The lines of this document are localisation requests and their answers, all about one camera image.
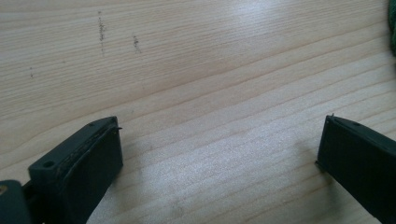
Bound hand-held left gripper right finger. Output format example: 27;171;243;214
315;113;396;224

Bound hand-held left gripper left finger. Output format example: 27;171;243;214
27;116;124;224

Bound dark green cloth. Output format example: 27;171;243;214
388;0;396;57

